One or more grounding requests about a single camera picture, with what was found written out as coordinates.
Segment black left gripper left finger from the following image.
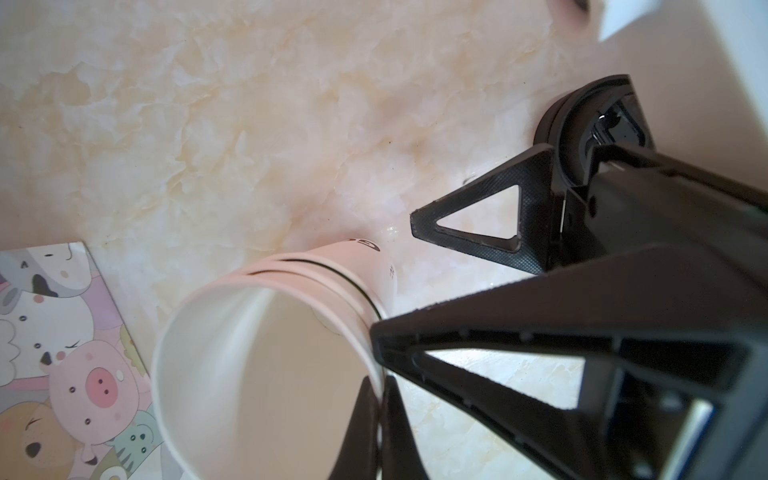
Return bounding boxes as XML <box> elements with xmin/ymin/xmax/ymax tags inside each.
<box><xmin>410</xmin><ymin>144</ymin><xmax>554</xmax><ymax>274</ymax></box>

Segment cartoon animal gift bag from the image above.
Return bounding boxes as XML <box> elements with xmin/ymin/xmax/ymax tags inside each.
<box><xmin>1</xmin><ymin>242</ymin><xmax>185</xmax><ymax>479</ymax></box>

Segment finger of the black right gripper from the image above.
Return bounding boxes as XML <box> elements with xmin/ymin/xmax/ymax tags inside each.
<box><xmin>329</xmin><ymin>376</ymin><xmax>428</xmax><ymax>479</ymax></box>

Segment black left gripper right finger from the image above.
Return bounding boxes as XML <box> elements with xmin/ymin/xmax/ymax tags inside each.
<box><xmin>371</xmin><ymin>246</ymin><xmax>767</xmax><ymax>479</ymax></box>

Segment white paper cup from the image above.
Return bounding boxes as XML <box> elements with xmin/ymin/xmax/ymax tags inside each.
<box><xmin>152</xmin><ymin>239</ymin><xmax>397</xmax><ymax>479</ymax></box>

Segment black cup lid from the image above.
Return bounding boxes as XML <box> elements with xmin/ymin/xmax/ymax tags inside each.
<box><xmin>533</xmin><ymin>74</ymin><xmax>654</xmax><ymax>193</ymax></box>

